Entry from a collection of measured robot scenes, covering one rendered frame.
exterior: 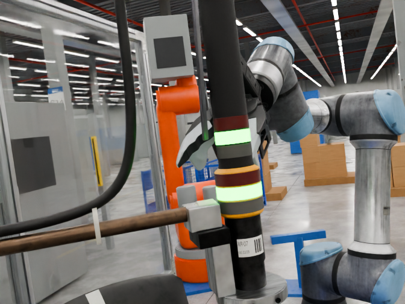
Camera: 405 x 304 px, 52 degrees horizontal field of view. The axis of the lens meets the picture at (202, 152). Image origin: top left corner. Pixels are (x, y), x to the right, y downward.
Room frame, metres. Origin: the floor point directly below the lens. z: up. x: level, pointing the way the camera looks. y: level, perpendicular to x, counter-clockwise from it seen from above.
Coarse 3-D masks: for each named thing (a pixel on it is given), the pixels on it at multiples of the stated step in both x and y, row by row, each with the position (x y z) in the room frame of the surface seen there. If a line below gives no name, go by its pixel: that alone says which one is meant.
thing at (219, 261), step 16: (192, 208) 0.37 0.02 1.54; (208, 208) 0.38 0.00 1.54; (192, 224) 0.37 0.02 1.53; (208, 224) 0.37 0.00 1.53; (192, 240) 0.39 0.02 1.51; (208, 240) 0.37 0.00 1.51; (224, 240) 0.37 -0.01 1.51; (208, 256) 0.39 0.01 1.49; (224, 256) 0.38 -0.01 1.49; (208, 272) 0.40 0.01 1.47; (224, 272) 0.38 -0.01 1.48; (224, 288) 0.38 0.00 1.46; (272, 288) 0.38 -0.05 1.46
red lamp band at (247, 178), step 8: (216, 176) 0.39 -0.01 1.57; (224, 176) 0.38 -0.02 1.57; (232, 176) 0.38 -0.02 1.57; (240, 176) 0.38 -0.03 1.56; (248, 176) 0.38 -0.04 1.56; (256, 176) 0.38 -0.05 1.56; (216, 184) 0.39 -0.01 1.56; (224, 184) 0.38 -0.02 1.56; (232, 184) 0.38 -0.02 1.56; (240, 184) 0.38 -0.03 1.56; (248, 184) 0.38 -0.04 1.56
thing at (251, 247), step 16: (240, 224) 0.38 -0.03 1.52; (256, 224) 0.39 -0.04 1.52; (240, 240) 0.38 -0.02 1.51; (256, 240) 0.38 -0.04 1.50; (240, 256) 0.38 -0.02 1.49; (256, 256) 0.38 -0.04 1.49; (240, 272) 0.39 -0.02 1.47; (256, 272) 0.38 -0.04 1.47; (240, 288) 0.39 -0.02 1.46; (256, 288) 0.38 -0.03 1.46
